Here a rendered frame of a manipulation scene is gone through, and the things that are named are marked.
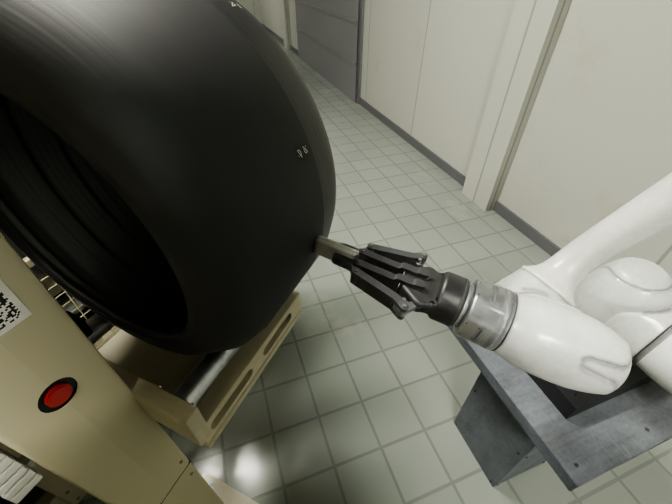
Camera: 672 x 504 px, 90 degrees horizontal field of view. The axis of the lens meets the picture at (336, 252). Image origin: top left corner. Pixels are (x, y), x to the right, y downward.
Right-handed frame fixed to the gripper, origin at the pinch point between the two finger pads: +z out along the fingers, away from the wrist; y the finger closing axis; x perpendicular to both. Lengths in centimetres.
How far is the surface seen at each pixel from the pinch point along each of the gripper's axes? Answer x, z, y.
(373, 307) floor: 114, -2, -84
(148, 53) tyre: -26.3, 17.7, 11.5
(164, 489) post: 52, 17, 33
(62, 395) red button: 10.8, 22.8, 32.5
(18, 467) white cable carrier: 16.6, 23.5, 40.3
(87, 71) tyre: -25.1, 20.3, 16.0
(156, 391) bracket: 21.3, 18.4, 24.6
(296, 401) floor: 116, 12, -19
